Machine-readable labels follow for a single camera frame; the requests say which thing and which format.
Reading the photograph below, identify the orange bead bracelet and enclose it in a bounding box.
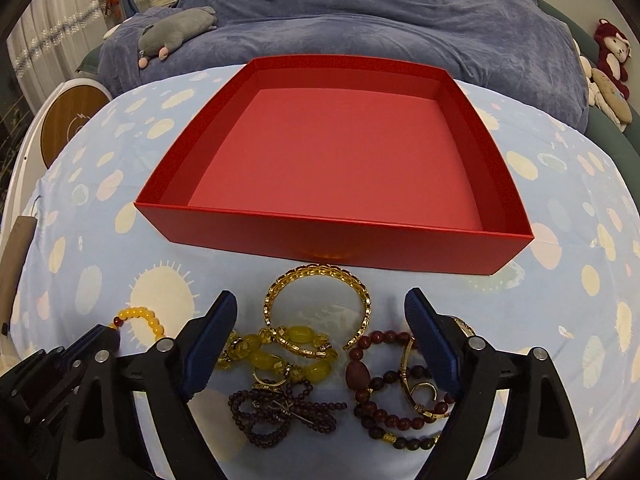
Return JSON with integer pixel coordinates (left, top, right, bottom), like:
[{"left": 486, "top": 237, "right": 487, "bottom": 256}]
[{"left": 110, "top": 305, "right": 166, "bottom": 342}]

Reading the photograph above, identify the thin gold bangle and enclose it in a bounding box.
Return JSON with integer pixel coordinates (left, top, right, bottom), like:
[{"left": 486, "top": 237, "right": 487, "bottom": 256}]
[{"left": 398, "top": 314, "right": 476, "bottom": 424}]

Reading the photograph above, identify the gold hoop ring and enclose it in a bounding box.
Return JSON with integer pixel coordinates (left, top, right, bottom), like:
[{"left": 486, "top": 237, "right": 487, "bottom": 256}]
[{"left": 406, "top": 379, "right": 442, "bottom": 411}]

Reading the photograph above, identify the yellow amber bead bracelet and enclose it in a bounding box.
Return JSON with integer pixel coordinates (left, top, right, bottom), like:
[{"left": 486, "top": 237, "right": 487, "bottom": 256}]
[{"left": 214, "top": 324, "right": 340, "bottom": 386}]

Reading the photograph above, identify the dark garnet small-bead bracelet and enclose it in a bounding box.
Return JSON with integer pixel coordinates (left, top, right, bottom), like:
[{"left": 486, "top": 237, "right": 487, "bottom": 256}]
[{"left": 226, "top": 378, "right": 348, "bottom": 450}]

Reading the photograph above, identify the red bead bracelet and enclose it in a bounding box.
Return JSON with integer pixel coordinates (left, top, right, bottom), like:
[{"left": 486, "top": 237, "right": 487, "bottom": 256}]
[{"left": 344, "top": 328, "right": 454, "bottom": 434}]

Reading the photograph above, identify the gold chain-link cuff bangle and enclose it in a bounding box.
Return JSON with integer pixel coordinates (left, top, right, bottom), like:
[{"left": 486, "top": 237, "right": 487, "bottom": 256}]
[{"left": 262, "top": 263, "right": 372, "bottom": 360}]

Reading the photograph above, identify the light blue planet bedsheet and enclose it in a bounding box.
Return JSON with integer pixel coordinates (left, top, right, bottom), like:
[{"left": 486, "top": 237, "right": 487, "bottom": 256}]
[{"left": 10, "top": 67, "right": 639, "bottom": 479}]

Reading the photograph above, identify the red cardboard box tray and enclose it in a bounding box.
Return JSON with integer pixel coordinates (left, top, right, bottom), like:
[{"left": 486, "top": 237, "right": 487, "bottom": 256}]
[{"left": 136, "top": 54, "right": 534, "bottom": 275}]

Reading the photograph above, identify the white round wooden stool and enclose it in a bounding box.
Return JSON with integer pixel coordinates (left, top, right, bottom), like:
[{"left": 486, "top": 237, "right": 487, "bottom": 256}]
[{"left": 1, "top": 78, "right": 112, "bottom": 245}]

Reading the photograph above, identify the green sofa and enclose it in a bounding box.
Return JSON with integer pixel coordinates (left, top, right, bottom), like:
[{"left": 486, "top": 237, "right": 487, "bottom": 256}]
[{"left": 537, "top": 0, "right": 639, "bottom": 188}]

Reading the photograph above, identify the beige cookie plush toy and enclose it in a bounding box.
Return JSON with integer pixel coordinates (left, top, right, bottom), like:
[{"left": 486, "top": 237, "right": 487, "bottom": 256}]
[{"left": 574, "top": 41, "right": 632, "bottom": 132}]

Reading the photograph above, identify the grey mouse plush toy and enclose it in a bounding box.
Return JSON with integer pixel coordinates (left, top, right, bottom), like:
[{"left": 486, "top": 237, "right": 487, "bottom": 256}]
[{"left": 138, "top": 6, "right": 217, "bottom": 70}]

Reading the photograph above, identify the white lace curtain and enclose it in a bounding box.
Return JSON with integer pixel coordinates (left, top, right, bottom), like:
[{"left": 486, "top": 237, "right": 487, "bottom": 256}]
[{"left": 6, "top": 0, "right": 107, "bottom": 112}]

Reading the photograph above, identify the red white bear plush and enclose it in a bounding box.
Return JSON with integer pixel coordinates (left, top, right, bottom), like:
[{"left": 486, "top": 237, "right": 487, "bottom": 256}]
[{"left": 593, "top": 18, "right": 631, "bottom": 100}]

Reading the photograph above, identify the purple-blue plush blanket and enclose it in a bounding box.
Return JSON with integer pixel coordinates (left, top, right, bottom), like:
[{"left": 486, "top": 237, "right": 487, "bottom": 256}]
[{"left": 98, "top": 0, "right": 588, "bottom": 131}]

